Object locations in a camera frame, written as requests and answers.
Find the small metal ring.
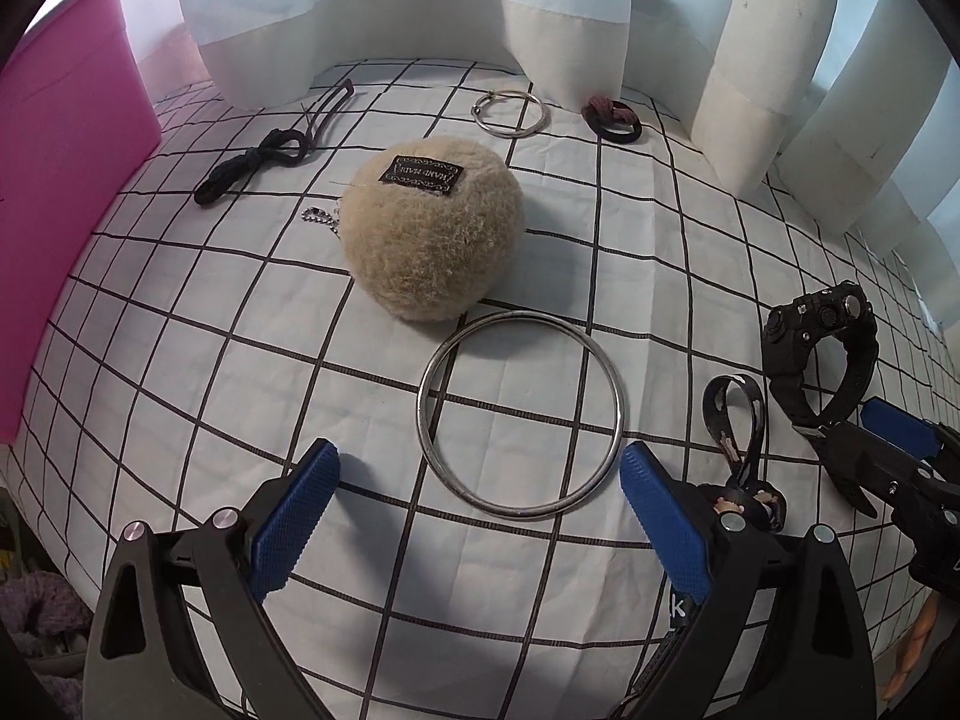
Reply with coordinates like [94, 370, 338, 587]
[471, 88, 551, 140]

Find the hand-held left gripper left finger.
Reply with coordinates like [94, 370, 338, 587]
[82, 439, 342, 720]

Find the person's right hand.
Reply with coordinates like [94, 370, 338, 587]
[881, 589, 950, 702]

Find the white curtain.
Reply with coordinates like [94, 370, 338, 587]
[124, 0, 960, 331]

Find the large metal bangle ring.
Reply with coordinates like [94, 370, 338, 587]
[418, 309, 625, 520]

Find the black strap figure keychain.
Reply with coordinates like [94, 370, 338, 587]
[701, 375, 788, 533]

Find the dark red hair tie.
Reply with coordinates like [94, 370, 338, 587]
[581, 94, 644, 143]

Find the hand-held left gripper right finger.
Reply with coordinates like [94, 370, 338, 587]
[619, 441, 878, 720]

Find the black knotted hair tie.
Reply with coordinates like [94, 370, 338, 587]
[193, 127, 310, 207]

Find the purple fuzzy fabric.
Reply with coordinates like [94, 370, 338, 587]
[0, 570, 95, 691]

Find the beige plush pom-pom keychain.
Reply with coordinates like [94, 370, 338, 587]
[302, 131, 526, 325]

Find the black wrist watch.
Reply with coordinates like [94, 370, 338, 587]
[761, 281, 880, 428]

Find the white black checked cloth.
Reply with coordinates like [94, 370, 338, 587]
[15, 60, 960, 720]

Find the thin dark hair band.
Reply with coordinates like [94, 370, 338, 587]
[300, 81, 355, 158]

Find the pink plastic basin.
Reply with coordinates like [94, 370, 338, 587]
[0, 0, 162, 445]

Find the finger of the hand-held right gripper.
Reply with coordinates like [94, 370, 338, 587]
[859, 396, 960, 466]
[795, 420, 923, 517]

